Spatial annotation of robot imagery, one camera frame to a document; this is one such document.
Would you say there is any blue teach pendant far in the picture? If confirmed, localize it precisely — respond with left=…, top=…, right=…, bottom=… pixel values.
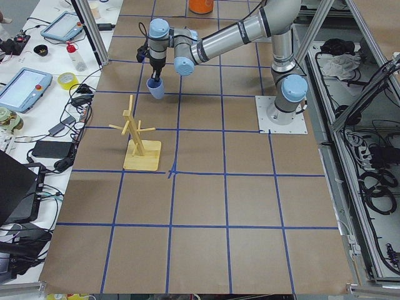
left=40, top=11, right=83, bottom=42

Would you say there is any clear squeeze bottle red cap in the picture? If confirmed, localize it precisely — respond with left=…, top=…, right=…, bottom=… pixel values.
left=66, top=41, right=88, bottom=72

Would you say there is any blue teach pendant near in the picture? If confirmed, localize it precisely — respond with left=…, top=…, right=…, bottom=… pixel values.
left=1, top=67, right=53, bottom=113

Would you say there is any orange can with grey lid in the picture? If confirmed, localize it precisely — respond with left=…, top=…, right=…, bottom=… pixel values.
left=188, top=0, right=214, bottom=14

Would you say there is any black bowl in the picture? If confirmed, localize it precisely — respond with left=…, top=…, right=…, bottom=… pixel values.
left=34, top=44, right=49, bottom=57

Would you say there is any light blue plastic cup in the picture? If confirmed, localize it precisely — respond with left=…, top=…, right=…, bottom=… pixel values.
left=146, top=78, right=164, bottom=100

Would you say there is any black power adapter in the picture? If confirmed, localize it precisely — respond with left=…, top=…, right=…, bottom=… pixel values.
left=32, top=141, right=73, bottom=159

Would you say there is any white cloth rag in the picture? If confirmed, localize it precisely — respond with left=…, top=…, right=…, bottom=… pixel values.
left=321, top=54, right=361, bottom=80

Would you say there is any blue teach pendant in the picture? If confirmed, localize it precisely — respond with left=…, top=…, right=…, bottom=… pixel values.
left=40, top=11, right=83, bottom=42
left=1, top=67, right=53, bottom=113

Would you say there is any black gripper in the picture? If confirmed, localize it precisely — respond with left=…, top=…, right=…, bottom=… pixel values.
left=149, top=57, right=166, bottom=82

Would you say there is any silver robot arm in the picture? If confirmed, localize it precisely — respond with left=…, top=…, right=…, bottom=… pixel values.
left=136, top=1, right=308, bottom=114

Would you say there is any wooden mug tree stand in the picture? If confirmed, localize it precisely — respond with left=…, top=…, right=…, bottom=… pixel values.
left=109, top=95, right=162, bottom=171

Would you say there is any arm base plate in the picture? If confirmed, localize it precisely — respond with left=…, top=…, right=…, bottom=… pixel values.
left=255, top=96, right=308, bottom=134

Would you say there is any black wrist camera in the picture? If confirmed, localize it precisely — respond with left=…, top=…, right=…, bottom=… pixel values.
left=136, top=45, right=148, bottom=63

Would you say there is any yellow tape roll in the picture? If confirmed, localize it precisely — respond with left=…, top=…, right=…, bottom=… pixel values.
left=57, top=72, right=79, bottom=90

